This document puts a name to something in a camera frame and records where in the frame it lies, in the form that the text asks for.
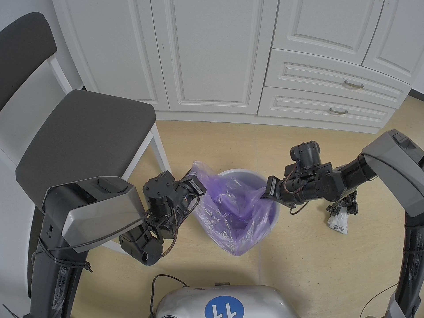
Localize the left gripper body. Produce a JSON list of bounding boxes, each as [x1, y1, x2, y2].
[[172, 175, 206, 208]]

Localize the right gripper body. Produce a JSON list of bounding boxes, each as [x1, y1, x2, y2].
[[262, 175, 300, 208]]

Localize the purple plastic bag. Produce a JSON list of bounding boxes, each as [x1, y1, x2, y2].
[[191, 160, 277, 257]]

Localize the black plastic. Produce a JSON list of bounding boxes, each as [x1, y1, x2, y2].
[[326, 191, 360, 215]]

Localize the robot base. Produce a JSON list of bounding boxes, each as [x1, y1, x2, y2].
[[155, 282, 293, 318]]

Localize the white trash bin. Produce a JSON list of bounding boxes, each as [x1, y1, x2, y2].
[[219, 168, 280, 231]]

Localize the white chair dark grey seat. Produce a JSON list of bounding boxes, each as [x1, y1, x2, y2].
[[0, 12, 175, 254]]

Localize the white wardrobe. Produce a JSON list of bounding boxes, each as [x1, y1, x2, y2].
[[48, 0, 424, 135]]

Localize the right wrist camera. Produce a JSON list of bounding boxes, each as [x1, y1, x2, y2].
[[285, 163, 300, 181]]

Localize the black cable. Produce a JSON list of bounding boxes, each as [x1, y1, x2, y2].
[[150, 274, 190, 315], [360, 284, 398, 315]]

